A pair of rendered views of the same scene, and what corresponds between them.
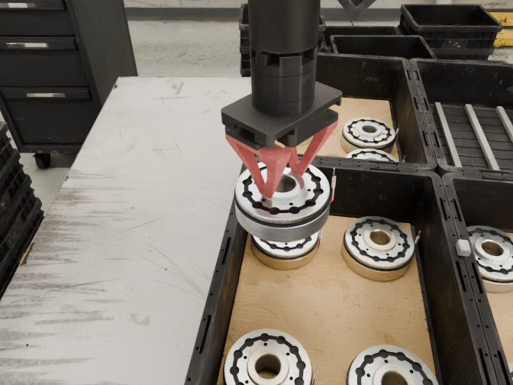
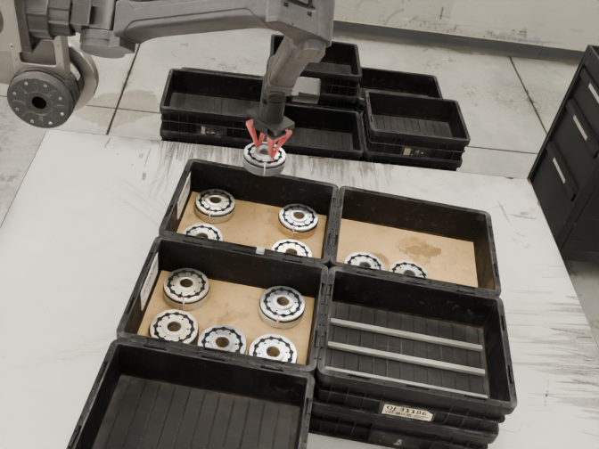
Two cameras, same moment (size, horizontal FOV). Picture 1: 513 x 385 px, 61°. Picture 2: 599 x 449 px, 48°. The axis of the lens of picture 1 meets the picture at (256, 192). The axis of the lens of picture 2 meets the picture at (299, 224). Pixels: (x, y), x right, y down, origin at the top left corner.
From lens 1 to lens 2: 1.52 m
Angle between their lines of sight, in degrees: 59
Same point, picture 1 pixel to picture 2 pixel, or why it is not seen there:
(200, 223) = not seen: hidden behind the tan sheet
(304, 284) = (266, 229)
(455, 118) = (461, 358)
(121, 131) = (445, 185)
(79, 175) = (388, 169)
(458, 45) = not seen: outside the picture
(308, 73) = (263, 107)
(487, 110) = (483, 390)
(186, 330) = not seen: hidden behind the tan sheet
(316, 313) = (249, 231)
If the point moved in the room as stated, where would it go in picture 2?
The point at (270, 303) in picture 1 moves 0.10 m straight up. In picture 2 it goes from (255, 215) to (258, 185)
